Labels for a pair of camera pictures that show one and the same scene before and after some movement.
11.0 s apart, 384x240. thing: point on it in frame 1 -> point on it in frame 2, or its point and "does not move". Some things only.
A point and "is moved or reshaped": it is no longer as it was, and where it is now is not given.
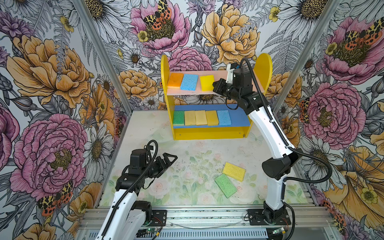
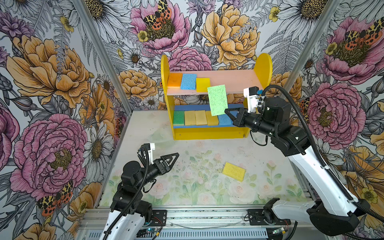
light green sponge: x=225 y=185 -> x=218 y=101
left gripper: x=162 y=169 does not move
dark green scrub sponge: x=178 y=118 does not move
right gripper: x=219 y=89 -> x=237 y=120
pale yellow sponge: x=190 y=118 does not move
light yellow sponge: x=200 y=117 does not move
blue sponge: x=189 y=82 does not move
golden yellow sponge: x=212 y=117 does not move
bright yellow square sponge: x=206 y=83 is moved or reshaped
